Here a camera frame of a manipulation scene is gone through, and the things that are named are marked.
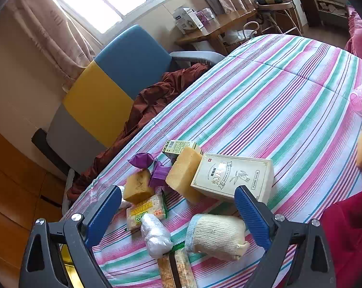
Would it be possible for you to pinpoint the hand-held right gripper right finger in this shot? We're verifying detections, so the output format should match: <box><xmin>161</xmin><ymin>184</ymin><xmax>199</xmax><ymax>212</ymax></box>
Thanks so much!
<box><xmin>234</xmin><ymin>185</ymin><xmax>337</xmax><ymax>288</ymax></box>

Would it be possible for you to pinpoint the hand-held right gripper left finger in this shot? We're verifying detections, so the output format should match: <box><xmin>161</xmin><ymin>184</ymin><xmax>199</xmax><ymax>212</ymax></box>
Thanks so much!
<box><xmin>18</xmin><ymin>184</ymin><xmax>123</xmax><ymax>288</ymax></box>

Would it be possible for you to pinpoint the white plastic item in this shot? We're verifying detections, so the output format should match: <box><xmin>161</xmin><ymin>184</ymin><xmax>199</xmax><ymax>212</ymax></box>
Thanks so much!
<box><xmin>116</xmin><ymin>185</ymin><xmax>133</xmax><ymax>210</ymax></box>

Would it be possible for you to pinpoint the green label cracker packet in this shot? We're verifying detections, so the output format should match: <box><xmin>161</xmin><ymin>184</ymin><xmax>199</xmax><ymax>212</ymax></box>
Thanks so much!
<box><xmin>125</xmin><ymin>190</ymin><xmax>169</xmax><ymax>231</ymax></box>

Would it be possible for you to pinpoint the white knit glove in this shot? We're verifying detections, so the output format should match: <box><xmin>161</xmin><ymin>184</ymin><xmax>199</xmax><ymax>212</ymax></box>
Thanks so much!
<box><xmin>184</xmin><ymin>214</ymin><xmax>250</xmax><ymax>261</ymax></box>

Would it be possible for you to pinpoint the small stained yellow sponge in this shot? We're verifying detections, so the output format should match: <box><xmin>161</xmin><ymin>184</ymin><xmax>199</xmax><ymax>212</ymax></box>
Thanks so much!
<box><xmin>122</xmin><ymin>169</ymin><xmax>155</xmax><ymax>205</ymax></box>

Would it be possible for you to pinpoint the cream printed box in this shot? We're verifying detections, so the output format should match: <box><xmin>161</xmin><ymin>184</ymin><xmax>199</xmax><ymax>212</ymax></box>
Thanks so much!
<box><xmin>190</xmin><ymin>153</ymin><xmax>274</xmax><ymax>204</ymax></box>

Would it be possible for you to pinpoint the clear plastic bag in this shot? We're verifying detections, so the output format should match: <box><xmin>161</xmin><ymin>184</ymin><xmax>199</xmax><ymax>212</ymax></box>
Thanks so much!
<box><xmin>140</xmin><ymin>214</ymin><xmax>174</xmax><ymax>259</ymax></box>

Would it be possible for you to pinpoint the purple snack packet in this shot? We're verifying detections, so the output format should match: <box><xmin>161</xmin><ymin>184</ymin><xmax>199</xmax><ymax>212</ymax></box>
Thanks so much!
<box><xmin>149</xmin><ymin>160</ymin><xmax>173</xmax><ymax>188</ymax></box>
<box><xmin>128</xmin><ymin>153</ymin><xmax>156</xmax><ymax>168</ymax></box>

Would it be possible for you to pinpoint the large yellow sponge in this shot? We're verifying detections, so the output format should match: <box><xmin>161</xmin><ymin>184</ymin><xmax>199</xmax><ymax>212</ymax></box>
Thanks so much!
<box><xmin>165</xmin><ymin>147</ymin><xmax>204</xmax><ymax>203</ymax></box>

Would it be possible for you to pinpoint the clear brown cracker packet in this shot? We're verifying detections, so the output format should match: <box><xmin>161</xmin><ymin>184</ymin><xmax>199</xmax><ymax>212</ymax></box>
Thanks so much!
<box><xmin>157</xmin><ymin>243</ymin><xmax>199</xmax><ymax>288</ymax></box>

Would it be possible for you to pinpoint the small green box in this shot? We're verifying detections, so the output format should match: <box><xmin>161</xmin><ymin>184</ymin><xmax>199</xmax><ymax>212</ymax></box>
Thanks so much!
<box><xmin>162</xmin><ymin>139</ymin><xmax>203</xmax><ymax>161</ymax></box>

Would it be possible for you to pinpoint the red garment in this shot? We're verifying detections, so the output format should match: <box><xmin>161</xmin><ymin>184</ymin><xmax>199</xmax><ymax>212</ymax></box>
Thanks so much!
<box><xmin>319</xmin><ymin>186</ymin><xmax>362</xmax><ymax>288</ymax></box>

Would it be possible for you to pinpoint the striped pink green bedsheet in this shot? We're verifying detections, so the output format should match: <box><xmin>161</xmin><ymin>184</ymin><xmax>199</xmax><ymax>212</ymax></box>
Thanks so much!
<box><xmin>61</xmin><ymin>34</ymin><xmax>362</xmax><ymax>288</ymax></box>

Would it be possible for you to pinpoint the maroon cloth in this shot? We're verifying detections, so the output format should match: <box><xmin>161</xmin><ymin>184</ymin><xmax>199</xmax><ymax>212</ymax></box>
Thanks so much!
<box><xmin>67</xmin><ymin>63</ymin><xmax>217</xmax><ymax>201</ymax></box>

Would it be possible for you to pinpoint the blue yellow grey chair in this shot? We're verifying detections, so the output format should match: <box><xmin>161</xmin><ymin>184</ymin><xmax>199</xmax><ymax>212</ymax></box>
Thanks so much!
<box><xmin>31</xmin><ymin>24</ymin><xmax>226</xmax><ymax>213</ymax></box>

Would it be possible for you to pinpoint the white plastic bag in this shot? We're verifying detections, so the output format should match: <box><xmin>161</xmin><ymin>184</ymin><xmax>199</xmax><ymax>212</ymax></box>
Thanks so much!
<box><xmin>223</xmin><ymin>21</ymin><xmax>261</xmax><ymax>47</ymax></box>

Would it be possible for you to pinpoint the wooden desk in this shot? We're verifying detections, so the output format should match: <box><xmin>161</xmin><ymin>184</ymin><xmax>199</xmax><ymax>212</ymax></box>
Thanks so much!
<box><xmin>174</xmin><ymin>7</ymin><xmax>259</xmax><ymax>56</ymax></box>

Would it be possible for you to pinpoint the purple carton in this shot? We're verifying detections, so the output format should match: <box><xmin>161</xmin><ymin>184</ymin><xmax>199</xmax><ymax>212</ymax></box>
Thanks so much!
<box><xmin>194</xmin><ymin>8</ymin><xmax>214</xmax><ymax>29</ymax></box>

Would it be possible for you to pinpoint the white carton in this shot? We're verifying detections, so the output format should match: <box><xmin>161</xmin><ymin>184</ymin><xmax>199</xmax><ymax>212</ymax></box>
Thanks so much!
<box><xmin>174</xmin><ymin>7</ymin><xmax>204</xmax><ymax>34</ymax></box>

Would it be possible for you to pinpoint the pink blanket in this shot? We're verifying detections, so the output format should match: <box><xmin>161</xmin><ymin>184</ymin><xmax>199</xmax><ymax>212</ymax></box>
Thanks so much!
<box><xmin>344</xmin><ymin>4</ymin><xmax>362</xmax><ymax>66</ymax></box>

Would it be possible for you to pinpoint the round side table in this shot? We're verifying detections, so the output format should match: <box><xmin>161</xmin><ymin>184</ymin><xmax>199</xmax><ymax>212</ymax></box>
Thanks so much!
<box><xmin>253</xmin><ymin>0</ymin><xmax>303</xmax><ymax>35</ymax></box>

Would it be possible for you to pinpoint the window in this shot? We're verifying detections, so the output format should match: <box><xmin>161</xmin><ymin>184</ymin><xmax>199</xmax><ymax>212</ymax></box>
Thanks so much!
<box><xmin>41</xmin><ymin>0</ymin><xmax>199</xmax><ymax>35</ymax></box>

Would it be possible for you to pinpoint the white wooden cabinet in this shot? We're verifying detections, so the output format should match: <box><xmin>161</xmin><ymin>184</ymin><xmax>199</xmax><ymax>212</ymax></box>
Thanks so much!
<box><xmin>284</xmin><ymin>0</ymin><xmax>309</xmax><ymax>27</ymax></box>

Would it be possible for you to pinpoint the wooden shelf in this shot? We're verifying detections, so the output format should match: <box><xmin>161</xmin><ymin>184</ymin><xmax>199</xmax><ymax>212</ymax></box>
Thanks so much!
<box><xmin>311</xmin><ymin>0</ymin><xmax>349</xmax><ymax>27</ymax></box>

